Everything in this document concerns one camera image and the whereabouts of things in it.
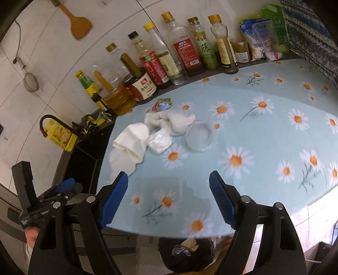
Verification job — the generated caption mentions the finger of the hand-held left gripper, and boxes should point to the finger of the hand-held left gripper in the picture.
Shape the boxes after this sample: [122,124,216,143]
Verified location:
[37,178,76,201]
[54,183,84,206]

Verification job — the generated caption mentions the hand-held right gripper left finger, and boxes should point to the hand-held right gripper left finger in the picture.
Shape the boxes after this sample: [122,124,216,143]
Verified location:
[29,171,129,275]

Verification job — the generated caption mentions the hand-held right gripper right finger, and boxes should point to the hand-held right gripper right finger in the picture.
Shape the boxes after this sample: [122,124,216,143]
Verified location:
[209,171,308,275]

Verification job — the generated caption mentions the white tissue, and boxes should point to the white tissue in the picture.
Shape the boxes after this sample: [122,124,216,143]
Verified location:
[109,123,151,177]
[144,110,196,136]

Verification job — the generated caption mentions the clear plastic bag white contents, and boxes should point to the clear plastic bag white contents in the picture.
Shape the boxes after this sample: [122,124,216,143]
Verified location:
[147,128,173,154]

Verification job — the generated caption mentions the red green snack wrapper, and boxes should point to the red green snack wrapper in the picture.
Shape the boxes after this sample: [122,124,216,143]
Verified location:
[152,97,173,113]

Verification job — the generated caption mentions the person's left hand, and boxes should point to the person's left hand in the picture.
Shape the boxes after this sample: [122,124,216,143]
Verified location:
[25,227,41,249]

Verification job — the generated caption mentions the black sink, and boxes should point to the black sink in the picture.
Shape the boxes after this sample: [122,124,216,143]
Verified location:
[51,124,117,201]

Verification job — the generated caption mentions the yellow detergent bottle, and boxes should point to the yellow detergent bottle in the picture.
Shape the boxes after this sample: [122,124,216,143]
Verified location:
[42,118,78,152]

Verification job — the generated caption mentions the yellow black cloth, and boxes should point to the yellow black cloth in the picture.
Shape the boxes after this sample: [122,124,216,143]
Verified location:
[72,114,99,135]

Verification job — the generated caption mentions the black faucet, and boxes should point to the black faucet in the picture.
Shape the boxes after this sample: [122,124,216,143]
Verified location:
[40,114,77,138]

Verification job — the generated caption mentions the daisy print tablecloth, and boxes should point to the daisy print tablecloth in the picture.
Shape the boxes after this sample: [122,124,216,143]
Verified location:
[98,59,338,237]

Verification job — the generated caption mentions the small metal tap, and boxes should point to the small metal tap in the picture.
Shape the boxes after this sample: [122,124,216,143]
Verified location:
[102,110,118,122]

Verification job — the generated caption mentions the small green yellow bottle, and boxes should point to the small green yellow bottle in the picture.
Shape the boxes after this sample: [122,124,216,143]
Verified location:
[75,69,106,109]

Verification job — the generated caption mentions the large cooking oil jug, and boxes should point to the large cooking oil jug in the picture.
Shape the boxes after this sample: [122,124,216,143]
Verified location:
[92,63,136,116]

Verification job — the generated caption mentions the metal mesh strainer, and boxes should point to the metal mesh strainer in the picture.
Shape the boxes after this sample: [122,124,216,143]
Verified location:
[13,58,43,93]

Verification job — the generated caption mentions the dark sauce jug red label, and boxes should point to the dark sauce jug red label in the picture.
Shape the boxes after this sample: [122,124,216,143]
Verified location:
[120,53,159,102]

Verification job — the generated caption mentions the clear bottle gold cap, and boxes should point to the clear bottle gold cap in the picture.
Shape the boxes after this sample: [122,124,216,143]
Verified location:
[105,43,127,80]

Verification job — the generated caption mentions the black cap red label bottle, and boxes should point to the black cap red label bottle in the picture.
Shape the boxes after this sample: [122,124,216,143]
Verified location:
[127,31,172,90]

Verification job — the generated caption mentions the yellow cap beige label bottle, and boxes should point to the yellow cap beige label bottle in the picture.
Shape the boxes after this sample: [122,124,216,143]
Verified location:
[143,22,183,80]

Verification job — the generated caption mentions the small glass jar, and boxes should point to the small glass jar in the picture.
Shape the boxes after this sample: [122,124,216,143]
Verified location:
[230,38,250,63]

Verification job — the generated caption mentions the clear bottle red label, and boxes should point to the clear bottle red label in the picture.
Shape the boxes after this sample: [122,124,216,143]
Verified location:
[162,11,205,85]

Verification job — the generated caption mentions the brown spice bottle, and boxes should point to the brown spice bottle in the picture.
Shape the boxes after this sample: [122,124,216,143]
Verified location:
[207,14,239,74]

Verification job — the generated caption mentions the green label oil bottle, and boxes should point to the green label oil bottle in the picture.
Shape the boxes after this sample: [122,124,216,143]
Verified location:
[187,16,219,70]

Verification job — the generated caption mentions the wooden spatula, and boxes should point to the wooden spatula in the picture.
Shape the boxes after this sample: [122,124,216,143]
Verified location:
[50,0,93,41]

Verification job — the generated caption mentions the white powder bag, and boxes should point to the white powder bag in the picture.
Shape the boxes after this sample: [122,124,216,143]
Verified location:
[247,22,284,62]

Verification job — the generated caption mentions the blue plastic bag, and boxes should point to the blue plastic bag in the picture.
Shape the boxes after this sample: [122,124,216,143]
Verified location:
[239,17,262,43]

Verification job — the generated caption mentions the green packet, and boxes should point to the green packet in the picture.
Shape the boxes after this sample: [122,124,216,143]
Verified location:
[261,3,291,53]

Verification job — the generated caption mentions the blue knitted cloth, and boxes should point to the blue knitted cloth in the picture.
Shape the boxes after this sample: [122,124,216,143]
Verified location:
[280,0,338,90]

